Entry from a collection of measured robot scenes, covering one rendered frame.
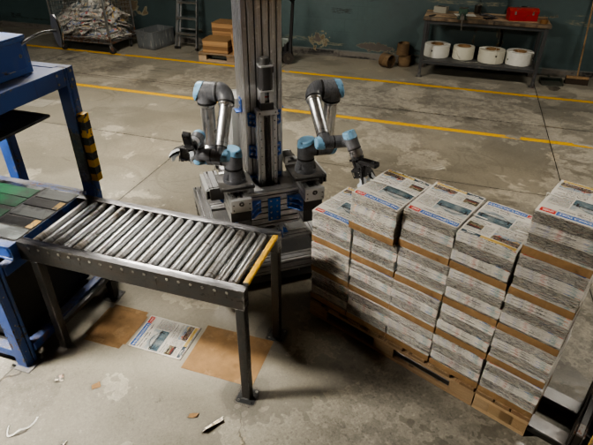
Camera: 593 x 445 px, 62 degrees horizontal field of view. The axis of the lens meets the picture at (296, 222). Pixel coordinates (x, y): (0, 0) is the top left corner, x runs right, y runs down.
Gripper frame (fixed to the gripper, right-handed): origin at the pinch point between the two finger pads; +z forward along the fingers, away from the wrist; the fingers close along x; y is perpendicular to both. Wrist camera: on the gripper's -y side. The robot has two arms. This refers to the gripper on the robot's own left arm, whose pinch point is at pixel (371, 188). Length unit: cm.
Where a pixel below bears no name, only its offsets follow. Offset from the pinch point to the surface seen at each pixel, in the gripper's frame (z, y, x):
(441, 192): 11.8, -36.3, -8.6
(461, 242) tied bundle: 30, -54, 17
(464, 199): 18, -47, -10
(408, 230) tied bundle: 20.6, -27.4, 17.7
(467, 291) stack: 57, -49, 17
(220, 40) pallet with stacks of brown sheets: -213, 499, -366
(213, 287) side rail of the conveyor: 7, 30, 102
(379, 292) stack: 57, 6, 18
